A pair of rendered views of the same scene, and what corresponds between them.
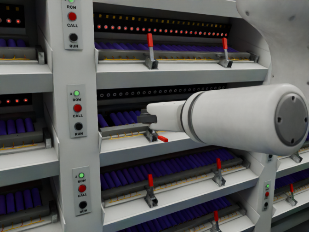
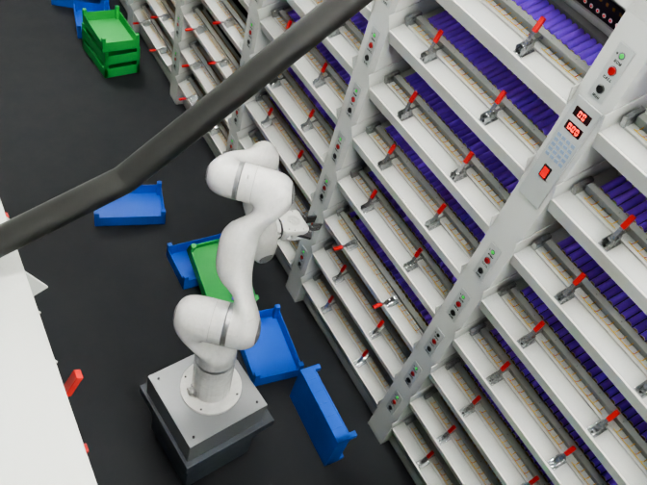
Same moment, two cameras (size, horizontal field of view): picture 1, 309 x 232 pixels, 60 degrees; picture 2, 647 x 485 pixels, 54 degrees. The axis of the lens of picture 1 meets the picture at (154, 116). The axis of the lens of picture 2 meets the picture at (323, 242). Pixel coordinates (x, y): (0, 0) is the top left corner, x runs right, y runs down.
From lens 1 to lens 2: 2.12 m
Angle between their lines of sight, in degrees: 72
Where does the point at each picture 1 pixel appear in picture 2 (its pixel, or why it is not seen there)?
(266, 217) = (387, 418)
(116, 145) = (335, 226)
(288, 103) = not seen: hidden behind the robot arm
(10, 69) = (318, 146)
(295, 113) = not seen: hidden behind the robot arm
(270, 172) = (404, 393)
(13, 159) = (306, 182)
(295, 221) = not seen: outside the picture
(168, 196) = (347, 292)
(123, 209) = (327, 263)
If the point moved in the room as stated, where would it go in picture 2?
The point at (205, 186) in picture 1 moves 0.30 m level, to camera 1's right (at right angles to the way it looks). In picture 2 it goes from (366, 322) to (371, 395)
